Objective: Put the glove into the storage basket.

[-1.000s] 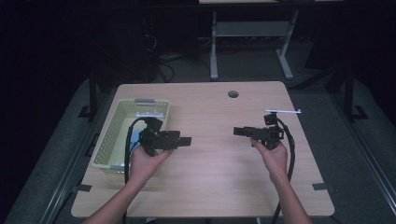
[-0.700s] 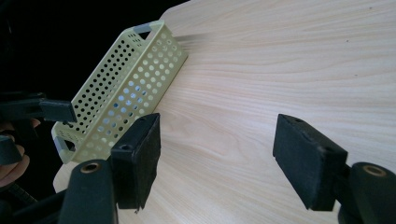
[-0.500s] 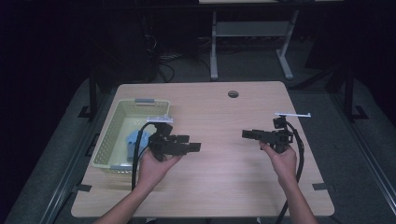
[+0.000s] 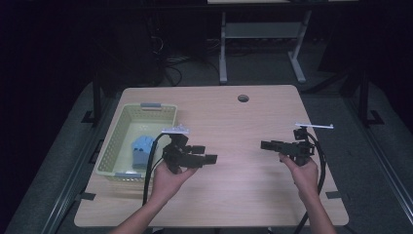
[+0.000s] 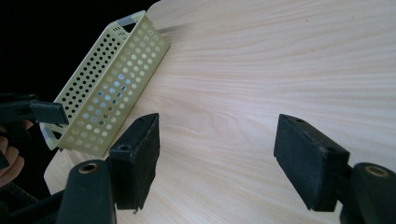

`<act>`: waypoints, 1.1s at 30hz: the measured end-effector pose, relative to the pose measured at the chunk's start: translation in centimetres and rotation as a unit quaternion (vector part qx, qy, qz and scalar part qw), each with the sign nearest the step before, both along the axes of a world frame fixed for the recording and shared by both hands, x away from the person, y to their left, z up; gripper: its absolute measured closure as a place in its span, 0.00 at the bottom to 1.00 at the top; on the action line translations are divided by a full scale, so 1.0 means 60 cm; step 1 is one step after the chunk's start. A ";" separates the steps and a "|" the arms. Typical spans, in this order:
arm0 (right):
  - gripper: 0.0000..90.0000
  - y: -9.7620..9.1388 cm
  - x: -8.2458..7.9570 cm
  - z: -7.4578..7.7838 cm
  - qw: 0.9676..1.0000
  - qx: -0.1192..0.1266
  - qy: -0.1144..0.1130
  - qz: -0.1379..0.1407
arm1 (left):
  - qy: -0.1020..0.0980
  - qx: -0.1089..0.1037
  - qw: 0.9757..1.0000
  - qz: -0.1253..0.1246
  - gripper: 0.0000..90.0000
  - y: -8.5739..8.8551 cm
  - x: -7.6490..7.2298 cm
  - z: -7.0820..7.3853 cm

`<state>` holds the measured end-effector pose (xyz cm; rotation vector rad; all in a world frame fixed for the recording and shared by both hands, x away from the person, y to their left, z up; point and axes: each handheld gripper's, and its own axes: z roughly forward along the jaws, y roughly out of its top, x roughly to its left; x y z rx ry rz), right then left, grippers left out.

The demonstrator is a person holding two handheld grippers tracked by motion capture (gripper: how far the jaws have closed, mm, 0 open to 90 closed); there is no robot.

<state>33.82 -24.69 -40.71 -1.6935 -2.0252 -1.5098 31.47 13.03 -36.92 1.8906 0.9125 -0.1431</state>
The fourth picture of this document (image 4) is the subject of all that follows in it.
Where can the white metal table frame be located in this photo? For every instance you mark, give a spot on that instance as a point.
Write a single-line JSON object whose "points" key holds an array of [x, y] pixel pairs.
{"points": [[259, 31]]}

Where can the pale green plastic basket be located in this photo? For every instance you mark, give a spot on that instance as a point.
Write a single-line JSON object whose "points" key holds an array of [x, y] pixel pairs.
{"points": [[123, 152]]}

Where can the black tape piece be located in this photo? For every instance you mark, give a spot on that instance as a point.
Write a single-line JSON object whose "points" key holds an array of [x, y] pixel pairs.
{"points": [[333, 195], [87, 196]]}

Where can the black metal post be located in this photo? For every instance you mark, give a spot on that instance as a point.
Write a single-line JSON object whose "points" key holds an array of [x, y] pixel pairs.
{"points": [[96, 97], [364, 97]]}

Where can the person's left hand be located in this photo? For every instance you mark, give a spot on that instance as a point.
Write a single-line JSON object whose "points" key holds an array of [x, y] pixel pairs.
{"points": [[167, 185]]}

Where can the person's right hand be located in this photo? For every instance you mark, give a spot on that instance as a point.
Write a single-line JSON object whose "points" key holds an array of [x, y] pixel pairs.
{"points": [[303, 177]]}

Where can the blue glove with dark patches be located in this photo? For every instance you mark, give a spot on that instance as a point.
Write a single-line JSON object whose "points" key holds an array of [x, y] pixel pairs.
{"points": [[139, 157]]}

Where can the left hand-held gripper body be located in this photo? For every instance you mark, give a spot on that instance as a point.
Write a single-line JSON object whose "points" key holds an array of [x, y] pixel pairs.
{"points": [[178, 156]]}

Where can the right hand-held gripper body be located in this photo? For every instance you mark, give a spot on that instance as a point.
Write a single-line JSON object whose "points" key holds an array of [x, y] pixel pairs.
{"points": [[300, 150]]}

